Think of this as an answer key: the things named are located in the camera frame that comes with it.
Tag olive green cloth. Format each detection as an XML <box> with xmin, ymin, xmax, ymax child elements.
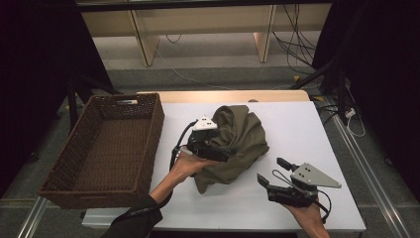
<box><xmin>192</xmin><ymin>104</ymin><xmax>270</xmax><ymax>195</ymax></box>

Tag person's right hand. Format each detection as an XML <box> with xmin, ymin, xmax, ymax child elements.
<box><xmin>282</xmin><ymin>199</ymin><xmax>326</xmax><ymax>232</ymax></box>

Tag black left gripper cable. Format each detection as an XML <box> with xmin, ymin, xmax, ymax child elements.
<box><xmin>168</xmin><ymin>120</ymin><xmax>199</xmax><ymax>173</ymax></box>

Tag black stand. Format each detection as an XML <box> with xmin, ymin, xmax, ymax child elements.
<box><xmin>65</xmin><ymin>72</ymin><xmax>122</xmax><ymax>132</ymax></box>
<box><xmin>289</xmin><ymin>58</ymin><xmax>351</xmax><ymax>125</ymax></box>

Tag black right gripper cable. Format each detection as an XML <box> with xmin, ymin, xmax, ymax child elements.
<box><xmin>271</xmin><ymin>169</ymin><xmax>333</xmax><ymax>225</ymax></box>

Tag metal floor rail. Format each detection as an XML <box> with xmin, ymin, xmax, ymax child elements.
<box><xmin>16</xmin><ymin>196</ymin><xmax>49</xmax><ymax>238</ymax></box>
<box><xmin>325</xmin><ymin>97</ymin><xmax>412</xmax><ymax>238</ymax></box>

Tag white floor cable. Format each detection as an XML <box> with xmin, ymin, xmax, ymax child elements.
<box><xmin>153</xmin><ymin>46</ymin><xmax>234</xmax><ymax>91</ymax></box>

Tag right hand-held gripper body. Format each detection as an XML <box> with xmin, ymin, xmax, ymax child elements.
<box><xmin>266</xmin><ymin>162</ymin><xmax>343</xmax><ymax>209</ymax></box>

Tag dark curtain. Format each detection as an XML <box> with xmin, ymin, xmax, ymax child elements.
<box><xmin>0</xmin><ymin>0</ymin><xmax>115</xmax><ymax>199</ymax></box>
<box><xmin>311</xmin><ymin>0</ymin><xmax>420</xmax><ymax>194</ymax></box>

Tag light wooden shelf unit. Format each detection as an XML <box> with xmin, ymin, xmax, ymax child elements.
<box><xmin>77</xmin><ymin>2</ymin><xmax>333</xmax><ymax>67</ymax></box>

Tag white plug with cable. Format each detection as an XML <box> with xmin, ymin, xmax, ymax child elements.
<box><xmin>344</xmin><ymin>107</ymin><xmax>367</xmax><ymax>139</ymax></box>

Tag light wooden table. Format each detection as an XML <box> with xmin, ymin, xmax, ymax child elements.
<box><xmin>137</xmin><ymin>89</ymin><xmax>311</xmax><ymax>104</ymax></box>

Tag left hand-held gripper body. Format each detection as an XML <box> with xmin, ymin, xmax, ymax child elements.
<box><xmin>186</xmin><ymin>114</ymin><xmax>238</xmax><ymax>163</ymax></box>

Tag bundle of black cables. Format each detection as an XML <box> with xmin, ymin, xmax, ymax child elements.
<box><xmin>271</xmin><ymin>3</ymin><xmax>320</xmax><ymax>76</ymax></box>

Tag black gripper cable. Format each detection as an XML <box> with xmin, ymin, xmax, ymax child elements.
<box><xmin>168</xmin><ymin>120</ymin><xmax>199</xmax><ymax>173</ymax></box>
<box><xmin>271</xmin><ymin>169</ymin><xmax>333</xmax><ymax>225</ymax></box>

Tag brown wicker basket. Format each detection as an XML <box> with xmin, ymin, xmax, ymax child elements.
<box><xmin>37</xmin><ymin>92</ymin><xmax>166</xmax><ymax>210</ymax></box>

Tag person's left hand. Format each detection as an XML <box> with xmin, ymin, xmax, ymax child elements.
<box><xmin>168</xmin><ymin>152</ymin><xmax>221</xmax><ymax>182</ymax></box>

